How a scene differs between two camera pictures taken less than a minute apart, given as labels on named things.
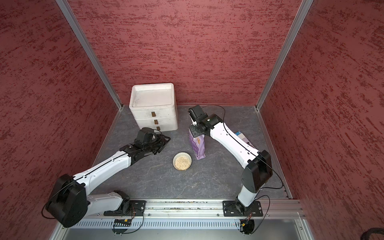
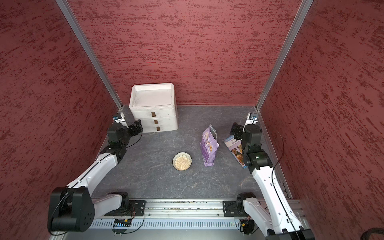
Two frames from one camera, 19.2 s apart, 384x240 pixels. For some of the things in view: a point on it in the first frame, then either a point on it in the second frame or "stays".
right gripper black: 195,133 to 238,129
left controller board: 122,222 stays
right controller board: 247,226 stays
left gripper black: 163,142 to 138,126
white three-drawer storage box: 154,106 stays
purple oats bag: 198,143 to 209,145
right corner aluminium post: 303,10 stays
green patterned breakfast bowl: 181,161 stays
